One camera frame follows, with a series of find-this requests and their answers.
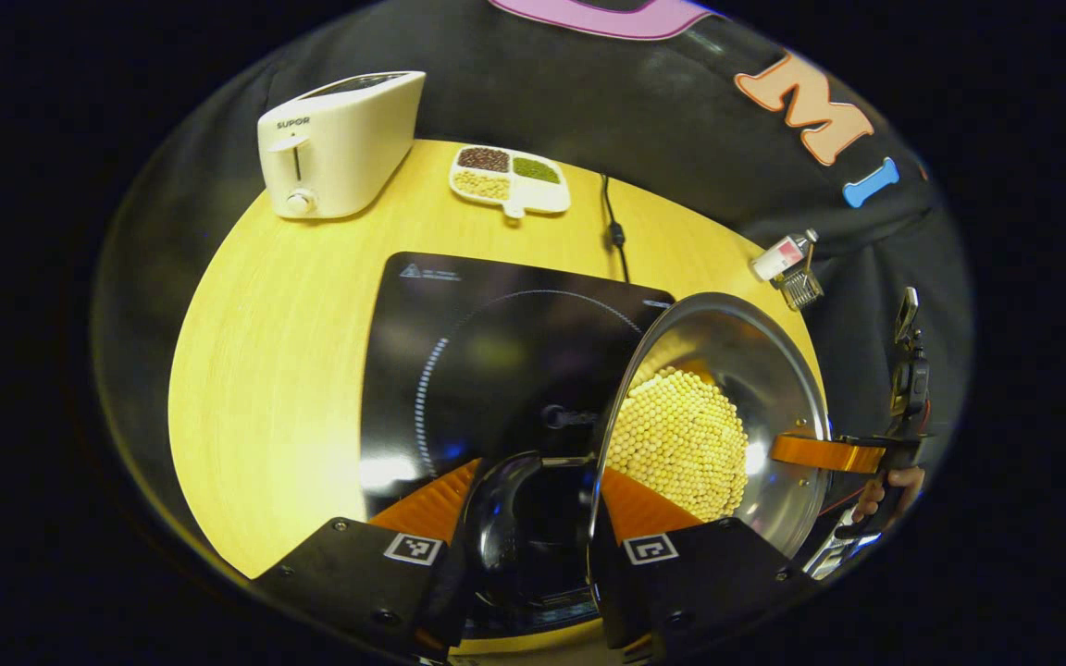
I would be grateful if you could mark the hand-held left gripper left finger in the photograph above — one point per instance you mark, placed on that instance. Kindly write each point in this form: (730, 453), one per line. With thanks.
(348, 583)

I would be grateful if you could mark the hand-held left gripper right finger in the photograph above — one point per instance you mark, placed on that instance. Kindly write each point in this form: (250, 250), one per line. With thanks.
(709, 583)

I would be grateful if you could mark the small clear bottle pink label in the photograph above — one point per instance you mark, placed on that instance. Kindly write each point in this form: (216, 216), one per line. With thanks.
(778, 257)

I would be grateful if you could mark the pile of yellow soybeans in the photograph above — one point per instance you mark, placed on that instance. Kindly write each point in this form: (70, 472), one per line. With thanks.
(681, 435)

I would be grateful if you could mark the stainless steel pot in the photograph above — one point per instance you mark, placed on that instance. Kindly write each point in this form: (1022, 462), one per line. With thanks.
(755, 370)

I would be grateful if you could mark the white divided bean tray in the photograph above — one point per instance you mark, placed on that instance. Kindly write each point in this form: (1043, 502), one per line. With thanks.
(510, 180)

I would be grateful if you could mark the black induction cooktop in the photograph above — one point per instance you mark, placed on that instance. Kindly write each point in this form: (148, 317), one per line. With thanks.
(496, 351)

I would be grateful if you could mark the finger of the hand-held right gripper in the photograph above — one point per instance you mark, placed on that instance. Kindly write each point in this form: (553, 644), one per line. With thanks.
(824, 453)

